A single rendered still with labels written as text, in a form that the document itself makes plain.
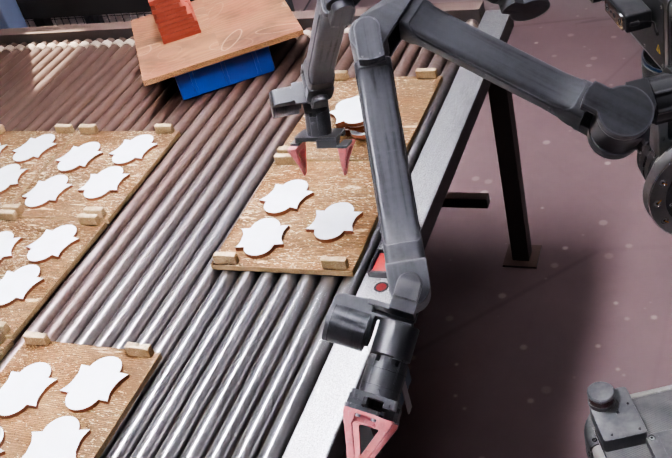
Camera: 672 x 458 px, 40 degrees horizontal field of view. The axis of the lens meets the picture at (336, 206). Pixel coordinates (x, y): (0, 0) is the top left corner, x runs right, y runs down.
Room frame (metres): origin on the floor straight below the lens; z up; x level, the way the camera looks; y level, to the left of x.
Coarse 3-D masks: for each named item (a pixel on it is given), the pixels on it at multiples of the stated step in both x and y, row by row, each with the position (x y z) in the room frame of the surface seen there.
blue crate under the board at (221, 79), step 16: (224, 64) 2.60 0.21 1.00; (240, 64) 2.60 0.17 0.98; (256, 64) 2.61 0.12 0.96; (272, 64) 2.61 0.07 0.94; (176, 80) 2.59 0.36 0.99; (192, 80) 2.59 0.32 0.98; (208, 80) 2.59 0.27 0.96; (224, 80) 2.60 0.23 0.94; (240, 80) 2.60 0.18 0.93; (192, 96) 2.59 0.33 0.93
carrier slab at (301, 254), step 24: (288, 168) 2.02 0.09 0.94; (312, 168) 1.99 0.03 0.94; (336, 168) 1.96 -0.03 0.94; (360, 168) 1.93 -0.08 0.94; (264, 192) 1.94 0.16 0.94; (336, 192) 1.86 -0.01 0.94; (360, 192) 1.83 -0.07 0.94; (240, 216) 1.87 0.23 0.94; (264, 216) 1.84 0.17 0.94; (288, 216) 1.81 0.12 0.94; (312, 216) 1.79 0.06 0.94; (240, 240) 1.77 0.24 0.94; (288, 240) 1.72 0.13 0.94; (312, 240) 1.70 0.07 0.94; (360, 240) 1.65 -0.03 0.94; (216, 264) 1.71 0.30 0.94; (240, 264) 1.68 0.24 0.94; (264, 264) 1.66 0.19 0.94; (288, 264) 1.63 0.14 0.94; (312, 264) 1.61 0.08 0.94
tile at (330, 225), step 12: (336, 204) 1.79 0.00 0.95; (348, 204) 1.78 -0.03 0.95; (324, 216) 1.76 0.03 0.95; (336, 216) 1.74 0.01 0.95; (348, 216) 1.73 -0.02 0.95; (360, 216) 1.73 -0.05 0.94; (312, 228) 1.72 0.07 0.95; (324, 228) 1.71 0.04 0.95; (336, 228) 1.70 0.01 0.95; (348, 228) 1.69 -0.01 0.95; (324, 240) 1.67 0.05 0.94; (336, 240) 1.67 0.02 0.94
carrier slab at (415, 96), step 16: (336, 80) 2.42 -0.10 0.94; (352, 80) 2.39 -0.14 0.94; (400, 80) 2.31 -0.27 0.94; (416, 80) 2.29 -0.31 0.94; (432, 80) 2.26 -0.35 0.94; (336, 96) 2.32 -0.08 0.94; (352, 96) 2.30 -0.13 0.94; (400, 96) 2.23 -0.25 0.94; (416, 96) 2.20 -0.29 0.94; (432, 96) 2.18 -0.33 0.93; (400, 112) 2.14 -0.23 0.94; (416, 112) 2.12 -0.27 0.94; (304, 128) 2.20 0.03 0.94; (416, 128) 2.05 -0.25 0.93; (288, 144) 2.14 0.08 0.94; (320, 160) 2.02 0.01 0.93; (336, 160) 2.00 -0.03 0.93; (352, 160) 1.98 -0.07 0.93; (368, 160) 1.96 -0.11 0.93
